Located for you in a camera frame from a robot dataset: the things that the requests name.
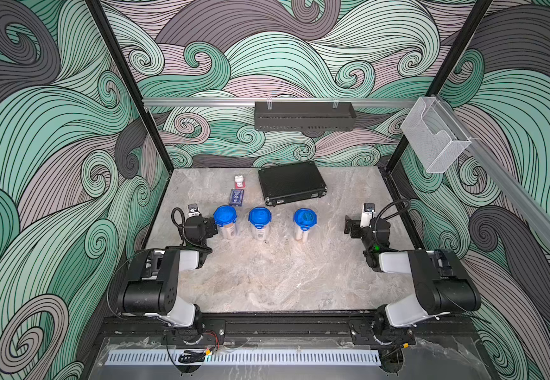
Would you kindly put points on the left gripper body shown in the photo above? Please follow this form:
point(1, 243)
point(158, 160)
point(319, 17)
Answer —
point(209, 229)

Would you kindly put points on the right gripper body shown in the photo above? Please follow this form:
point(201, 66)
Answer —
point(362, 233)

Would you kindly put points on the blue-lid container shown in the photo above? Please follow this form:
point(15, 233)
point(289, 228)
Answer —
point(305, 219)
point(225, 218)
point(260, 218)

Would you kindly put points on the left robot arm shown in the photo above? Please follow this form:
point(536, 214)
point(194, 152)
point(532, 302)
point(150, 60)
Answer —
point(151, 285)

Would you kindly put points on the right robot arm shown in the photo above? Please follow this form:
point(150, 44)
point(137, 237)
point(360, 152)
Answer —
point(442, 286)

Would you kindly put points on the dark blue small box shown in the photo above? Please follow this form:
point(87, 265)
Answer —
point(236, 197)

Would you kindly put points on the small pink-capped bottle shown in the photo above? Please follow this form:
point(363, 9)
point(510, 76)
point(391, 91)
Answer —
point(239, 182)

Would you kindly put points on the black hard case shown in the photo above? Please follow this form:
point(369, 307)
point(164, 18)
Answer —
point(291, 183)

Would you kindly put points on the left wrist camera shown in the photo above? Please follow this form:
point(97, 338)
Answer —
point(193, 210)

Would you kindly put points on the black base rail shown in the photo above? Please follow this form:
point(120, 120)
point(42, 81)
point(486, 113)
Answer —
point(360, 326)

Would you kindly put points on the clear acrylic wall holder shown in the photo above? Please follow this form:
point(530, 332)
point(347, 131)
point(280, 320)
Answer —
point(435, 133)

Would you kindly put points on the black wall shelf tray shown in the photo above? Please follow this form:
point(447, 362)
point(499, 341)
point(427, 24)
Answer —
point(312, 117)

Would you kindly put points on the white slotted cable duct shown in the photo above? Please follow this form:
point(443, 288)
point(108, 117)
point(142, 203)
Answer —
point(257, 357)

